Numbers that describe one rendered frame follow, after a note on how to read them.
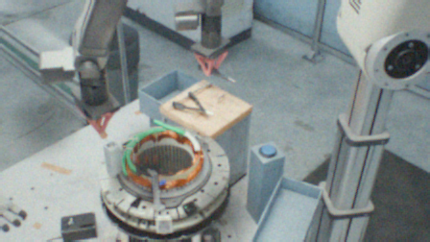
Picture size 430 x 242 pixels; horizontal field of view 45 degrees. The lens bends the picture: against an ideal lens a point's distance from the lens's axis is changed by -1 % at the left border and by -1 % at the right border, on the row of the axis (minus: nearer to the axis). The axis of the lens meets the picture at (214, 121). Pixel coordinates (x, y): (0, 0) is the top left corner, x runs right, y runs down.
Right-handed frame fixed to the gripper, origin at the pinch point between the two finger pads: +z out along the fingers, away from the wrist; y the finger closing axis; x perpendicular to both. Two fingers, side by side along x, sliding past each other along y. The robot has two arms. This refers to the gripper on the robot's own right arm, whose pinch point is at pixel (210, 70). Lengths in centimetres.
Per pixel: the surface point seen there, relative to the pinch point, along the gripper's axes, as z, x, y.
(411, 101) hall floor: 121, 4, -192
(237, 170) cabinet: 32.3, 12.3, 0.7
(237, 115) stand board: 9.1, 12.1, 1.9
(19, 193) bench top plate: 37, -35, 51
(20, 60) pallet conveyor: 42, -107, 6
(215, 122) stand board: 9.0, 9.5, 8.5
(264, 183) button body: 20.0, 28.4, 9.2
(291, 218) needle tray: 12.1, 44.1, 20.1
